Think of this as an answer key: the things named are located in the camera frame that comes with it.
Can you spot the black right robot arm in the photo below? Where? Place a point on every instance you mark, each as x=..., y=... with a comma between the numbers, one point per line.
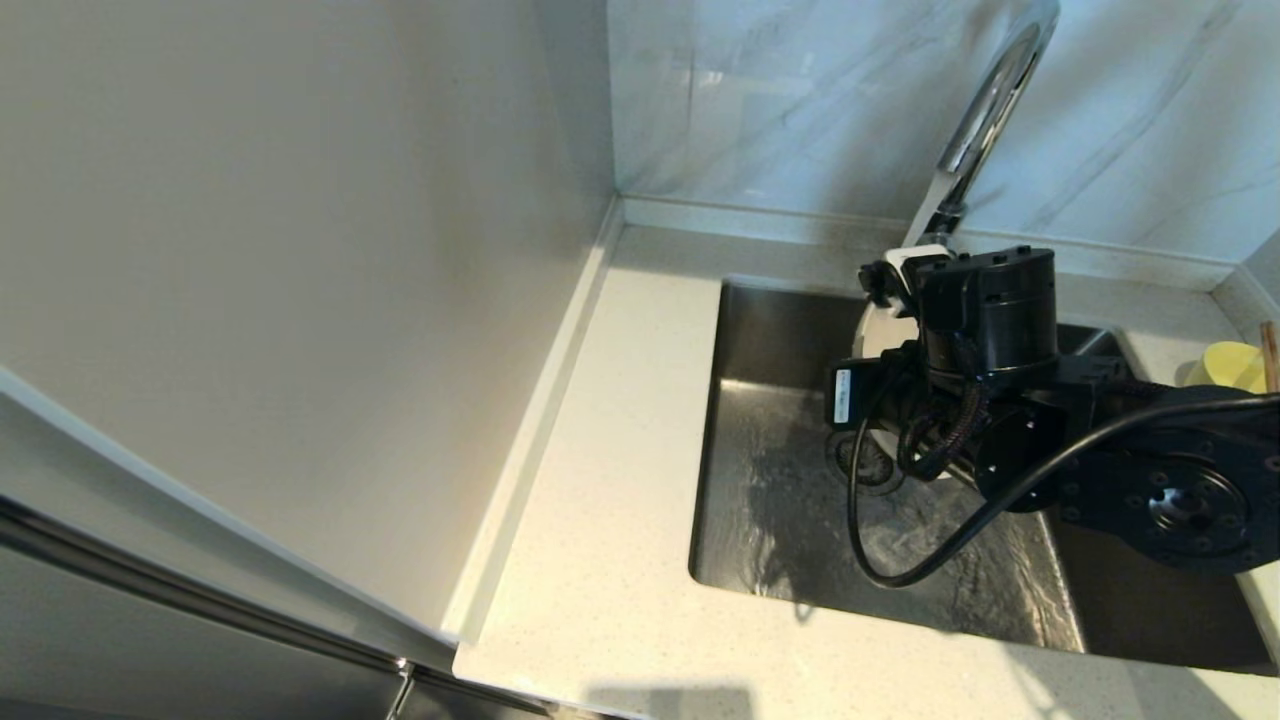
x=1150, y=460

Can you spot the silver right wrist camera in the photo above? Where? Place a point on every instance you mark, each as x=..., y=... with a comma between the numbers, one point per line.
x=915, y=268

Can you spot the grey appliance door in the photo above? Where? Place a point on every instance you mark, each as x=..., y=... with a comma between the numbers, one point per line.
x=150, y=660

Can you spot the stainless steel sink basin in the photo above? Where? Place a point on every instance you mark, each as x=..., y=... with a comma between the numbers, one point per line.
x=780, y=520

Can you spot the chrome gooseneck faucet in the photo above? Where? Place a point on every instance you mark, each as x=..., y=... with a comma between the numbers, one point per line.
x=990, y=100

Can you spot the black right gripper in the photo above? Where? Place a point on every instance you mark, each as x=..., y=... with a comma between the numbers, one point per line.
x=880, y=395

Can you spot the yellow plastic bowl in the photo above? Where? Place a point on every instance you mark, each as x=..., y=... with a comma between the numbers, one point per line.
x=1230, y=368

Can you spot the white tall cabinet panel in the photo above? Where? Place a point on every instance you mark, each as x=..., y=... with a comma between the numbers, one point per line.
x=300, y=300

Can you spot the round metal drain strainer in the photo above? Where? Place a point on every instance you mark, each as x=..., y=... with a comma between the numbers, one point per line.
x=872, y=470

